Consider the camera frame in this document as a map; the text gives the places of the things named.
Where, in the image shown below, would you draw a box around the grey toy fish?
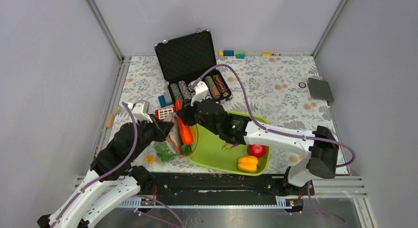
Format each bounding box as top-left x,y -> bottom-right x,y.
168,121 -> 182,149

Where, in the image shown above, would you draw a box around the green toy cabbage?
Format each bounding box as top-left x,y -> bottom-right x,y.
154,141 -> 177,162

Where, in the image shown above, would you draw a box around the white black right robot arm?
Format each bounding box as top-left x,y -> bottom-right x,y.
176,99 -> 338,195

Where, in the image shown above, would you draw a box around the small orange toy cracker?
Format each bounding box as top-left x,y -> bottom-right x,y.
144,154 -> 154,164

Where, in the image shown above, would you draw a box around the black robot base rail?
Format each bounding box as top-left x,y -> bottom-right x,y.
107,171 -> 316,208

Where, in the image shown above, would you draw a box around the blue toy block at wall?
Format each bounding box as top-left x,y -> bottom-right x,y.
222,50 -> 235,56

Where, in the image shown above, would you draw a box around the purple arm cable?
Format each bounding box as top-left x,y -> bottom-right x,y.
49,101 -> 139,228
191,64 -> 355,168

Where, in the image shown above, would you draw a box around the black poker chip case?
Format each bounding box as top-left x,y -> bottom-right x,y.
154,30 -> 233,103

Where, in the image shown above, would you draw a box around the teal toy block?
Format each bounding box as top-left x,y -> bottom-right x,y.
235,53 -> 246,59

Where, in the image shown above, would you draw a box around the small wooden cube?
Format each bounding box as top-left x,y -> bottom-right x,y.
114,107 -> 121,115

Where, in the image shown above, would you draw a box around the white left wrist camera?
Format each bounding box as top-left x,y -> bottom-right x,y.
127,100 -> 153,123

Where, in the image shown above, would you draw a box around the blue toy brick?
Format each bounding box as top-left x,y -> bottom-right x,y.
158,95 -> 167,108

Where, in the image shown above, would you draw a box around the clear zip top bag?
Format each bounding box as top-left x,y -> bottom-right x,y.
153,115 -> 197,162

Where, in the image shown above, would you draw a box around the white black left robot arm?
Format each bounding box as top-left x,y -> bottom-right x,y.
37,117 -> 174,228

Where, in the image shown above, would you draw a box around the green toy leaf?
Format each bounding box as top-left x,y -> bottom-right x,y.
180,144 -> 193,157

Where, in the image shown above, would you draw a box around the purple toy eggplant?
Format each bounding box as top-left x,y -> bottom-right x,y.
222,143 -> 239,150

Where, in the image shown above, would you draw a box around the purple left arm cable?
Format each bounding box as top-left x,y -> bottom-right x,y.
49,101 -> 139,228

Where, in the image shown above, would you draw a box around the red toy apple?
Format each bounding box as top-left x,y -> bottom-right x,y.
247,145 -> 266,158

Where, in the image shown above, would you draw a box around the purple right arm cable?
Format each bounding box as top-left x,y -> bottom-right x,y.
191,64 -> 355,168

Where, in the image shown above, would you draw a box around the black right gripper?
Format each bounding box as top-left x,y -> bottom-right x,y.
176,94 -> 221,135

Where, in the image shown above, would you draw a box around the grey toy brick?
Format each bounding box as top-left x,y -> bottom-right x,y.
163,92 -> 173,104

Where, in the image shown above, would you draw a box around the wooden block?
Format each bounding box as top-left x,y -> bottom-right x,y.
104,113 -> 115,129

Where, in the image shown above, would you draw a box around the yellow toy bell pepper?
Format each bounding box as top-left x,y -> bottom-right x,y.
237,156 -> 258,173

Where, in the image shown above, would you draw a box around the red white window brick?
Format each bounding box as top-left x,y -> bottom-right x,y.
155,106 -> 175,120

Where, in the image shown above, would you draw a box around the grey building baseplate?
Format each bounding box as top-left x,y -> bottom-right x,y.
307,78 -> 334,102

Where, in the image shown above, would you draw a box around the loose poker chip on table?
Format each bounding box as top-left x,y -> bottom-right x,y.
298,82 -> 306,89

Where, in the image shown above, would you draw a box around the orange toy carrot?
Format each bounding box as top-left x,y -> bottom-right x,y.
174,99 -> 194,145

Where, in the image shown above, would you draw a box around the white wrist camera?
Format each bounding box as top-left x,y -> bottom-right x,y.
191,80 -> 209,106
127,100 -> 153,123

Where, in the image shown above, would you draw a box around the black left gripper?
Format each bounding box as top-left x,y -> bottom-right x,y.
130,113 -> 175,160

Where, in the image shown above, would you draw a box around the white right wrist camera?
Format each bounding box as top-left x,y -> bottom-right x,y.
191,80 -> 209,106

